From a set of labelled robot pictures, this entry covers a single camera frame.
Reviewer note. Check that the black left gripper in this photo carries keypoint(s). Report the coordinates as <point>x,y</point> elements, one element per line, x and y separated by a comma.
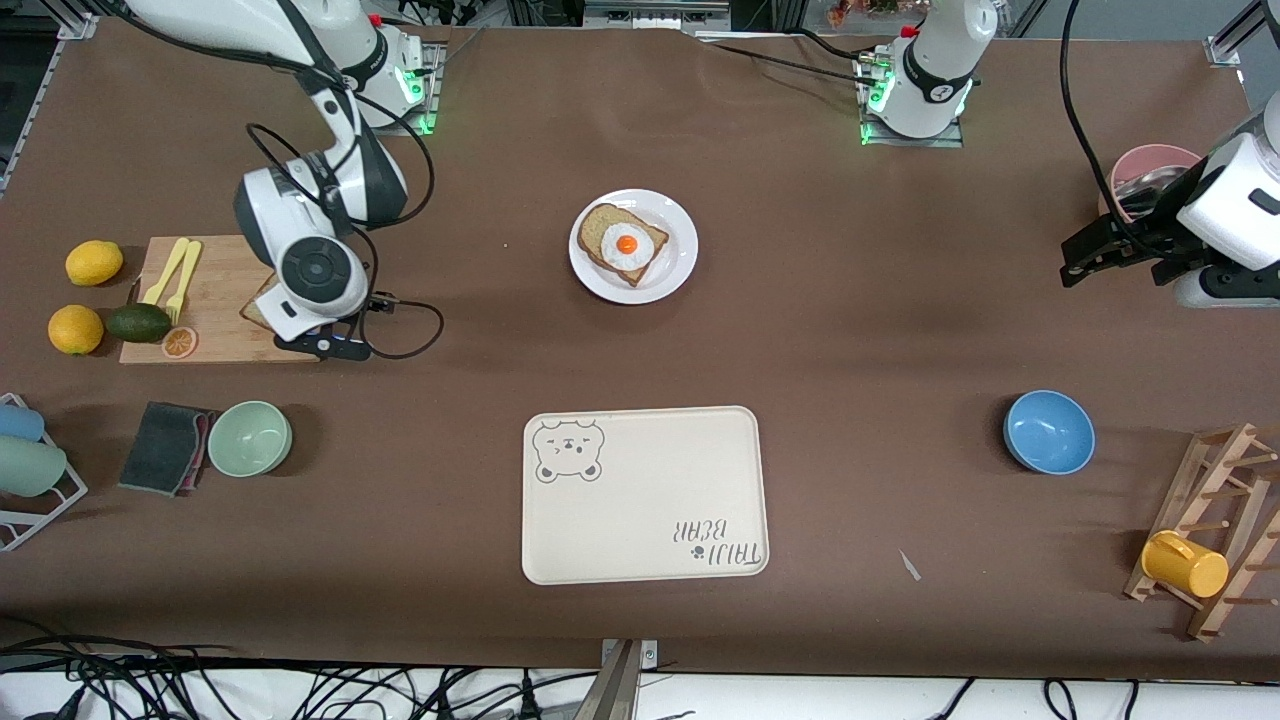
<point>1159,223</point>

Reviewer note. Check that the white round plate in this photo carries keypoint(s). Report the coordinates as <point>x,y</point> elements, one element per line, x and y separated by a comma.
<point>675,255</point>

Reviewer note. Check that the fried egg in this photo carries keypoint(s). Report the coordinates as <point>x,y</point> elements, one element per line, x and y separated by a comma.
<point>628,245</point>

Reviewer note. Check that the brown bread slice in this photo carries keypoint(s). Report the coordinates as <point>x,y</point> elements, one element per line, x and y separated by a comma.
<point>595,228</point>
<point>258,308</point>

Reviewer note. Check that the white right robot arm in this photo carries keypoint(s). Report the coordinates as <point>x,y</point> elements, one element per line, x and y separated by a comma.
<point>320,260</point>

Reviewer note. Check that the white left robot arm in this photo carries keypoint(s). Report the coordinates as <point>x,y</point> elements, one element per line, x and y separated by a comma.
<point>935,70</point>

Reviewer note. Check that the metal spoon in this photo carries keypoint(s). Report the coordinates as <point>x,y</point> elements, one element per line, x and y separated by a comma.
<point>1145,188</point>

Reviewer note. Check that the pink bowl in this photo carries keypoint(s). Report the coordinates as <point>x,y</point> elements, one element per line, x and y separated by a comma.
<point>1150,157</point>

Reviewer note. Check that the blue bowl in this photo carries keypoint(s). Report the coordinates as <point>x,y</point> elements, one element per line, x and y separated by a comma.
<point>1048,432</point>

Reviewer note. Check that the wooden mug rack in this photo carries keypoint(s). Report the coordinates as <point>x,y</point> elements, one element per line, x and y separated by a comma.
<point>1200,480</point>

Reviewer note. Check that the yellow mug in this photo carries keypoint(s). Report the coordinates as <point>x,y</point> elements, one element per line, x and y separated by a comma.
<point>1185,565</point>

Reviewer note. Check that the colourful flower bunch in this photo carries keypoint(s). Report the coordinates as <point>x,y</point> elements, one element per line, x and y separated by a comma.
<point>860,10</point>

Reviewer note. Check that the small tape scrap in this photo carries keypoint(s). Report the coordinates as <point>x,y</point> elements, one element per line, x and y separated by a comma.
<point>909,566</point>

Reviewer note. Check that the cream tray with bear print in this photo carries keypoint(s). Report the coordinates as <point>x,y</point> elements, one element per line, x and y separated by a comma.
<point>645,510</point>

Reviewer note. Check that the mint green bowl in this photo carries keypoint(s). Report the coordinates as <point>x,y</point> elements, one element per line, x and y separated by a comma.
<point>250,438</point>

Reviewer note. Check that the wooden cutting board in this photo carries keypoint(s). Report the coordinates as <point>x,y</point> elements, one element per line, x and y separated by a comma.
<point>220,280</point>

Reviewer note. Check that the yellow plastic fork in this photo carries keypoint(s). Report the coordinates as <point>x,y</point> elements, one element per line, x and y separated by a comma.
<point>183,280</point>

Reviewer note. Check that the orange slice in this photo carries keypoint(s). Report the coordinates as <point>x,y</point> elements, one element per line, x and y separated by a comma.
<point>179,342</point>

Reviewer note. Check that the yellow plastic knife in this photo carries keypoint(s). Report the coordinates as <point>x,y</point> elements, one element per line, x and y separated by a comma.
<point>165,272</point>

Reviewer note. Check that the grey folded cloth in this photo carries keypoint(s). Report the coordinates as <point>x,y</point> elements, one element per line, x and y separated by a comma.
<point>160,448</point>

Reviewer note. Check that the green avocado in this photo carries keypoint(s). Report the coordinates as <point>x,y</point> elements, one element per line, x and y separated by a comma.
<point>140,323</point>

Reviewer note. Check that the oval yellow lemon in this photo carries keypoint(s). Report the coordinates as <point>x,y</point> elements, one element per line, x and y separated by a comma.
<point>94,263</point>

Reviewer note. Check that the round yellow citrus fruit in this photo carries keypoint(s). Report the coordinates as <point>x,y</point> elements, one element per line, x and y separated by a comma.
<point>75,330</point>

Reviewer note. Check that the pale green cup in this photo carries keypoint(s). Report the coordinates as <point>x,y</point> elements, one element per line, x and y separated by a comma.
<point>30,467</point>

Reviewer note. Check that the light blue cup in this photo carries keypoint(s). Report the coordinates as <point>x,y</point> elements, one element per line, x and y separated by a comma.
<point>18,422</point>

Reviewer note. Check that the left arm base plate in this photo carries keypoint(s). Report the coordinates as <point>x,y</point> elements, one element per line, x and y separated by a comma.
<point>950,140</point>

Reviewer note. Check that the metal corner bracket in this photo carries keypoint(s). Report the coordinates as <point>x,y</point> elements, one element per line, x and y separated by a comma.
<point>1225,52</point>
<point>80,27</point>

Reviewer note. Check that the metal mounting bracket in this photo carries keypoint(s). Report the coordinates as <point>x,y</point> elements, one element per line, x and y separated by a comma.
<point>622,685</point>

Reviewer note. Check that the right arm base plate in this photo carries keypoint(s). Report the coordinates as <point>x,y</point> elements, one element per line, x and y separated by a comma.
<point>432,90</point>

